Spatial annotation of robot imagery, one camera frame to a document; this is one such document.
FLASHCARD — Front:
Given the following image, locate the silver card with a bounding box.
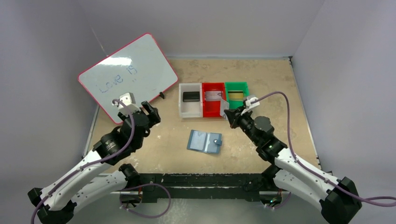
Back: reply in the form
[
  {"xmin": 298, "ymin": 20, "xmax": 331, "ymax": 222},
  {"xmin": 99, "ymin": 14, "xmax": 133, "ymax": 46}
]
[{"xmin": 205, "ymin": 91, "xmax": 223, "ymax": 102}]

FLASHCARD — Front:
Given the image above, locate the blue card holder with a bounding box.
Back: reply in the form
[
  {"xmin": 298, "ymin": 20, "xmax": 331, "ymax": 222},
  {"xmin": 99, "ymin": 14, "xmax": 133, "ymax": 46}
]
[{"xmin": 186, "ymin": 130, "xmax": 222, "ymax": 154}]

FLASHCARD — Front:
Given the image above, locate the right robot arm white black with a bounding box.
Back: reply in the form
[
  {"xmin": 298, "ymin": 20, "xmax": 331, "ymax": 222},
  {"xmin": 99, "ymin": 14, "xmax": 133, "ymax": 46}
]
[{"xmin": 224, "ymin": 107, "xmax": 362, "ymax": 224}]

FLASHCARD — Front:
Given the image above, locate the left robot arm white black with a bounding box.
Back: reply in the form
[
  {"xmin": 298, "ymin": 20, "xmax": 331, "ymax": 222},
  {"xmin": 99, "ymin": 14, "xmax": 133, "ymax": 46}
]
[{"xmin": 28, "ymin": 99, "xmax": 161, "ymax": 224}]

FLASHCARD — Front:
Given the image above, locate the gold card in green bin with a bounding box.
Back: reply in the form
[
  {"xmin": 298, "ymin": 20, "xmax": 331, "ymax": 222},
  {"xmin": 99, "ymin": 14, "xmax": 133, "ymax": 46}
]
[{"xmin": 227, "ymin": 91, "xmax": 245, "ymax": 101}]

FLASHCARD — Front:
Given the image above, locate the black card in white bin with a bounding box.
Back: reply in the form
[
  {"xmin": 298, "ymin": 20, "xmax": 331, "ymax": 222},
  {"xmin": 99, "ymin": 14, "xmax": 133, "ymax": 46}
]
[{"xmin": 182, "ymin": 91, "xmax": 200, "ymax": 102}]

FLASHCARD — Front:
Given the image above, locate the green plastic bin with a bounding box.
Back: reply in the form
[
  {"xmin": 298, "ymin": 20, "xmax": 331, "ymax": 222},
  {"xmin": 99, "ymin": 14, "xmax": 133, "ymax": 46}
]
[{"xmin": 225, "ymin": 82, "xmax": 250, "ymax": 109}]

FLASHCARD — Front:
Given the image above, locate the red plastic bin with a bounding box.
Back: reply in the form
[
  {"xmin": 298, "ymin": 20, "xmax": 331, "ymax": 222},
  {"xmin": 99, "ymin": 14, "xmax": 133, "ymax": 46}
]
[{"xmin": 202, "ymin": 83, "xmax": 226, "ymax": 118}]

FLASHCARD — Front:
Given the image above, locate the white plastic bin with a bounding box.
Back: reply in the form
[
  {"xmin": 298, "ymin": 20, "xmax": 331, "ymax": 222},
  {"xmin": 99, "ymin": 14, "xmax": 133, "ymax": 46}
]
[{"xmin": 178, "ymin": 83, "xmax": 203, "ymax": 119}]

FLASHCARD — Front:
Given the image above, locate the pink framed whiteboard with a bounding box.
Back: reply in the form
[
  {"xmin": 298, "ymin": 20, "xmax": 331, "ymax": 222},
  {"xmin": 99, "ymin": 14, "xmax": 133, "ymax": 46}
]
[{"xmin": 78, "ymin": 33, "xmax": 178, "ymax": 124}]

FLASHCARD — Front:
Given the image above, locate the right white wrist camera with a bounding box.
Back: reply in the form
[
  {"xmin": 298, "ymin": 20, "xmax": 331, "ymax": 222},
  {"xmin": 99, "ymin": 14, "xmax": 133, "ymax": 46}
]
[{"xmin": 241, "ymin": 95, "xmax": 260, "ymax": 115}]

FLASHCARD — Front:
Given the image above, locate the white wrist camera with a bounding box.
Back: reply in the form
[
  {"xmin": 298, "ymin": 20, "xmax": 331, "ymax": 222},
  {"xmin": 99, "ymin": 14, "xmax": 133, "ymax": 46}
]
[
  {"xmin": 241, "ymin": 95, "xmax": 260, "ymax": 115},
  {"xmin": 112, "ymin": 92, "xmax": 140, "ymax": 116}
]

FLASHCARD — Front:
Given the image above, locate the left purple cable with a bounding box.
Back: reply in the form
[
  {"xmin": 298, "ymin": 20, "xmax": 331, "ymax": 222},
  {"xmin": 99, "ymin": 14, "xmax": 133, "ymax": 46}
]
[{"xmin": 30, "ymin": 98, "xmax": 137, "ymax": 224}]

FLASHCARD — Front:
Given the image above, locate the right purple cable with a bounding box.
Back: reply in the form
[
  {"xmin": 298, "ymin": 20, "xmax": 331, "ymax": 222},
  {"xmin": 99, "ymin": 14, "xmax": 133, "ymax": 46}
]
[{"xmin": 250, "ymin": 91, "xmax": 396, "ymax": 208}]

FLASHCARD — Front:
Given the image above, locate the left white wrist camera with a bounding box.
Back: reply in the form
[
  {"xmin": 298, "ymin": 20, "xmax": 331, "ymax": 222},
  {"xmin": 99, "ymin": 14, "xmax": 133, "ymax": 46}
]
[{"xmin": 112, "ymin": 92, "xmax": 140, "ymax": 116}]

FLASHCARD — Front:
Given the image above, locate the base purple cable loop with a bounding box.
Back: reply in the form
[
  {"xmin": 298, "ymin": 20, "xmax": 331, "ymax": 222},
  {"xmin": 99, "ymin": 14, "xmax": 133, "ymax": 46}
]
[{"xmin": 119, "ymin": 182, "xmax": 172, "ymax": 218}]

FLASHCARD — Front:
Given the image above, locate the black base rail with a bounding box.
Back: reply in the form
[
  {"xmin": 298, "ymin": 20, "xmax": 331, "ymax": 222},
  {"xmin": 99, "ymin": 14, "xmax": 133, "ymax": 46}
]
[{"xmin": 120, "ymin": 173, "xmax": 289, "ymax": 207}]

